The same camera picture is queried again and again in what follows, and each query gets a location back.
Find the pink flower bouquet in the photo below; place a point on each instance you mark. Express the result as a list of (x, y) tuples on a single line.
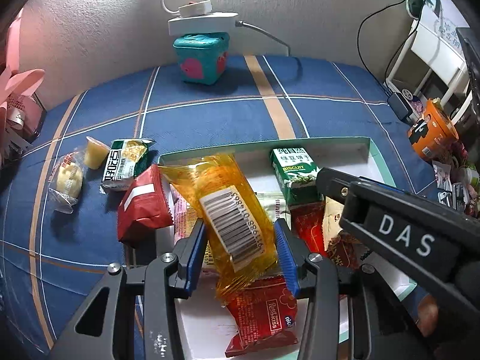
[(22, 114)]

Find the white gooseneck lamp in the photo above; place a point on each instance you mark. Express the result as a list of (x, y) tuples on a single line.
[(186, 9)]

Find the green white cracker packet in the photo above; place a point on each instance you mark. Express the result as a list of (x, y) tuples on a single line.
[(126, 160)]

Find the orange instant noodle cup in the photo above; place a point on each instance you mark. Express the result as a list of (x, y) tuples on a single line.
[(433, 133)]

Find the white power strip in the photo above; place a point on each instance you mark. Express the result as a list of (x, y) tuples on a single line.
[(217, 22)]

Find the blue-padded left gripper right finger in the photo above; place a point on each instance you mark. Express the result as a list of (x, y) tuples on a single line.
[(379, 327)]

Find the black power adapter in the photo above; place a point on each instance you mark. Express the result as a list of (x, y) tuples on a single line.
[(401, 107)]

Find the dark red snack packet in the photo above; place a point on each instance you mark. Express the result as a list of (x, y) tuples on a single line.
[(143, 209)]

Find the pink snack packet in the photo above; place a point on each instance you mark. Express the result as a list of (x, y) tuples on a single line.
[(183, 214)]

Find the teal box with pink hearts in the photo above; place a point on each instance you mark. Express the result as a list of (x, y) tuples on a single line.
[(202, 58)]

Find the yellow jelly cup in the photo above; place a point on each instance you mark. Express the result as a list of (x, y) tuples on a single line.
[(95, 153)]

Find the white shelf rack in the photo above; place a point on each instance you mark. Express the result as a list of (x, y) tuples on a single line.
[(434, 40)]

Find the white brown snack packet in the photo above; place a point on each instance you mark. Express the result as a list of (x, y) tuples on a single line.
[(331, 229)]

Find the wrapped white mooncake pastry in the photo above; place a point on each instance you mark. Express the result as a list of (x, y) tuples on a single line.
[(66, 181)]

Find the white teal storage box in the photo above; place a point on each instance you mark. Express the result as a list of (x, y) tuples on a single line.
[(205, 326)]

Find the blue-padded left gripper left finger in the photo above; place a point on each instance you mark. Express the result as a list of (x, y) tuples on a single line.
[(103, 325)]

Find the blue plaid tablecloth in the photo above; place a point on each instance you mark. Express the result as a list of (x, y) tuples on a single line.
[(50, 261)]

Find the green biscuit packet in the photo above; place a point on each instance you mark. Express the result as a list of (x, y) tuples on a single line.
[(296, 174)]

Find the yellow transparent snack bag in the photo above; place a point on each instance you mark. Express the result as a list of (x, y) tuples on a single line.
[(240, 234)]

